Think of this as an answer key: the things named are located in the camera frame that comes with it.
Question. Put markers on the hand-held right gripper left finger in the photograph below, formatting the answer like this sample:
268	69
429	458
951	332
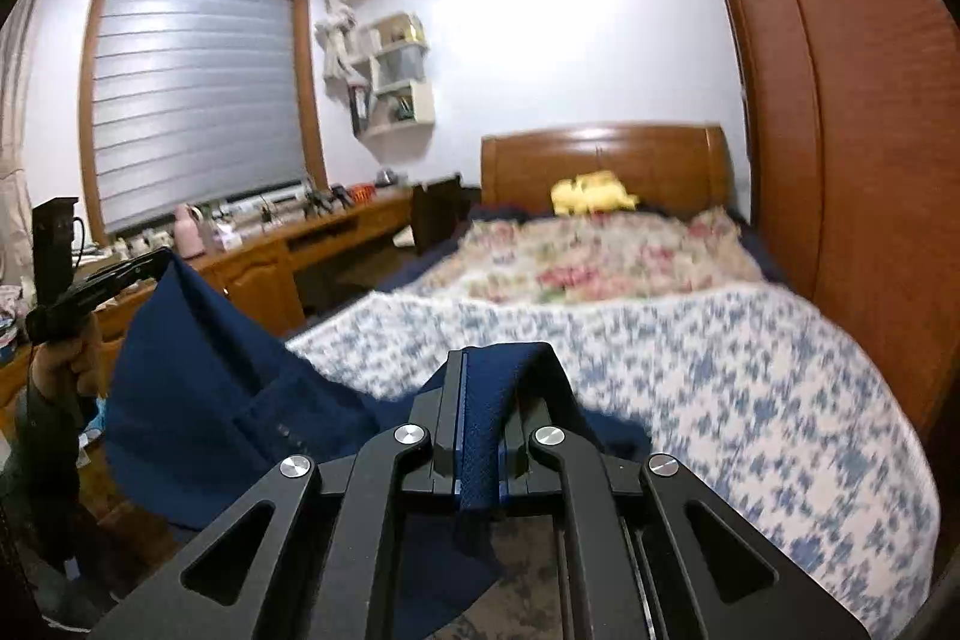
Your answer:
450	400

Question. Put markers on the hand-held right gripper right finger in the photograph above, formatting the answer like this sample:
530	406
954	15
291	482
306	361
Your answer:
540	460

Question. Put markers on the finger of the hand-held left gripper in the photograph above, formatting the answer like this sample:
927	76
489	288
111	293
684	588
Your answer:
127	272

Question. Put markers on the navy blue suit jacket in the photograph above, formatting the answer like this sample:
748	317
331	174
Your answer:
202	385

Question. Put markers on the person's left hand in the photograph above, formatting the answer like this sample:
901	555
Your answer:
60	370

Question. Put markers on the beige curtain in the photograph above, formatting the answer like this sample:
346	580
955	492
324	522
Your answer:
11	197

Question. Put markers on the pink kettle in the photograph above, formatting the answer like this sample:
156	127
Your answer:
191	235

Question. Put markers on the small white box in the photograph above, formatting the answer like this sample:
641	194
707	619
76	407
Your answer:
229	235

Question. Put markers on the wooden desk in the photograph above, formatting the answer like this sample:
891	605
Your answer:
255	280

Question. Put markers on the grey window blind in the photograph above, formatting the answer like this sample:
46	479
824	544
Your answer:
195	100

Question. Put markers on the blue floral white blanket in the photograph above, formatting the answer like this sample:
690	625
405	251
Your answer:
712	385

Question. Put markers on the dark desk chair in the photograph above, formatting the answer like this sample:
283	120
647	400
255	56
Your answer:
435	212

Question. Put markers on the beige red floral quilt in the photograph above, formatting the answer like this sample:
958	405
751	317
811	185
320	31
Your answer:
585	257

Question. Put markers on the black device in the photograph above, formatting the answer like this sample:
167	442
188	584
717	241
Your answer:
326	199

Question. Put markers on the red basket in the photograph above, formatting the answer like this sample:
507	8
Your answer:
364	192

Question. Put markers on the yellow plush toy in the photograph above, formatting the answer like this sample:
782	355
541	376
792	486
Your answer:
592	193

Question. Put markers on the wooden bed headboard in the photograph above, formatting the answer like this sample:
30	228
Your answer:
637	156

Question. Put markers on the tied white curtain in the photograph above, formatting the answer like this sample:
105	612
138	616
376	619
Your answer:
337	39

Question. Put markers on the wooden louvered wardrobe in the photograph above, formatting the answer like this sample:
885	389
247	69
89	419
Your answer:
862	160

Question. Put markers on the wooden window frame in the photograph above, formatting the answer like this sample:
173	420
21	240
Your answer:
316	107

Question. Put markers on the white wall shelf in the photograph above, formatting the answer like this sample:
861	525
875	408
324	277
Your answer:
421	103

